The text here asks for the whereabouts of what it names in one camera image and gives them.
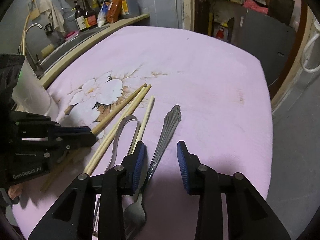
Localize dark bamboo chopstick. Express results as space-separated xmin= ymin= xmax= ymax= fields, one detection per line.
xmin=40 ymin=84 xmax=147 ymax=193

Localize metal utensil handle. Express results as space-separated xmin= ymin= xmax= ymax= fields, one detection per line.
xmin=93 ymin=197 xmax=100 ymax=237

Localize pale bamboo chopstick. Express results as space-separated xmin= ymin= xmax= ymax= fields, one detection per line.
xmin=84 ymin=84 xmax=151 ymax=175

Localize ornate metal fork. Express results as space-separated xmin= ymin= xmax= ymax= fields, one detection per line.
xmin=123 ymin=105 xmax=182 ymax=239

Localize thin pale chopstick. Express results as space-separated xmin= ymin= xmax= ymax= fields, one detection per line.
xmin=128 ymin=95 xmax=155 ymax=155

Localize metal tongs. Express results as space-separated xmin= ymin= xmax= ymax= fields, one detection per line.
xmin=104 ymin=115 xmax=140 ymax=173

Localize person's left hand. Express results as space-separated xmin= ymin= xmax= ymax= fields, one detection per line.
xmin=8 ymin=183 xmax=23 ymax=200

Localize white utensil holder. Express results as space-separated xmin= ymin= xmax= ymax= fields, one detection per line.
xmin=12 ymin=56 xmax=59 ymax=120

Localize pink floral table cloth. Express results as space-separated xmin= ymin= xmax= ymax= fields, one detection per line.
xmin=11 ymin=25 xmax=273 ymax=240

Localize chrome sink faucet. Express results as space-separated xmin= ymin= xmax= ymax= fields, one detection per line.
xmin=18 ymin=23 xmax=43 ymax=66

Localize red-label soy sauce bottle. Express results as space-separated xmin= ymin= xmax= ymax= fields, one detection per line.
xmin=82 ymin=0 xmax=98 ymax=29

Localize dark sauce bottle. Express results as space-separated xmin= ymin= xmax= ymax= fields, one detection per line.
xmin=74 ymin=1 xmax=87 ymax=32

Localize orange sauce pouch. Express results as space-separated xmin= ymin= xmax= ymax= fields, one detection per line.
xmin=106 ymin=0 xmax=122 ymax=24

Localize large dark vinegar jug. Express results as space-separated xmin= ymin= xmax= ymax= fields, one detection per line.
xmin=121 ymin=0 xmax=140 ymax=18

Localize grey cabinet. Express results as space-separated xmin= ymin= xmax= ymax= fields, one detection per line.
xmin=232 ymin=8 xmax=296 ymax=85

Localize white coiled cable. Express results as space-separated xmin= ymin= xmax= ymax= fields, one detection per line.
xmin=300 ymin=21 xmax=320 ymax=74

